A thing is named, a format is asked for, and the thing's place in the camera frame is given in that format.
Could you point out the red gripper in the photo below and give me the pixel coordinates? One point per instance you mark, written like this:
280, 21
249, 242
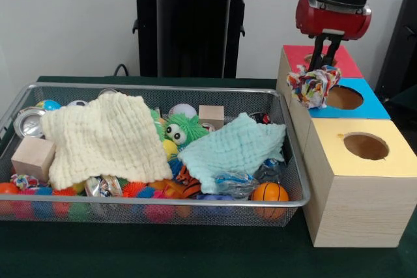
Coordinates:
332, 22

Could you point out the cream waffle cloth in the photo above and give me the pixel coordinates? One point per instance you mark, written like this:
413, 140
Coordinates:
104, 138

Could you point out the wooden box with three holes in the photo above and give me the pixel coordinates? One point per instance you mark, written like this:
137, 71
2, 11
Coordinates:
358, 213

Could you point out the metal mesh bin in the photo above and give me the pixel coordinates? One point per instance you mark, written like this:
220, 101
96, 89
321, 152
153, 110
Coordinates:
107, 214

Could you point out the black stand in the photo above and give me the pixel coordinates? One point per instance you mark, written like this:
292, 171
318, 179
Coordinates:
400, 47

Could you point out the dark green tablecloth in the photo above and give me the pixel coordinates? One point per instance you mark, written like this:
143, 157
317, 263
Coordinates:
407, 102
163, 252

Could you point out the small wooden cube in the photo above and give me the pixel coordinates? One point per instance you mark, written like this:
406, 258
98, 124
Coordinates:
211, 115

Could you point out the light blue waffle cloth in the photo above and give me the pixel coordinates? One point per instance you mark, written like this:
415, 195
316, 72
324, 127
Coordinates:
234, 151

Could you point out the orange basketball toy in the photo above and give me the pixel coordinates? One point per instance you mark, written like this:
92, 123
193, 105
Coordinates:
270, 191

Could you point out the white baseball toy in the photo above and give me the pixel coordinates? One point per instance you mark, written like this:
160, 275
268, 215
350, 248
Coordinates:
183, 110

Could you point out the green fuzzy toy with eyes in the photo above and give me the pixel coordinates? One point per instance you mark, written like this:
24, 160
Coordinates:
185, 125

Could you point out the blue globe ball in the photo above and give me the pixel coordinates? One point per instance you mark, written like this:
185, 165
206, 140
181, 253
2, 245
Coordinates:
49, 105

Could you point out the silver metal can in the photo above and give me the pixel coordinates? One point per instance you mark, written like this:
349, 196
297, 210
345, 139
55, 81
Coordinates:
27, 123

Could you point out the large wooden cube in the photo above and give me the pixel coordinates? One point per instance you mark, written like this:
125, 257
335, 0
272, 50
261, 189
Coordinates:
32, 157

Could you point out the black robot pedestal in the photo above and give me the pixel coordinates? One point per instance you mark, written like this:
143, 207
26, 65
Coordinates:
192, 30

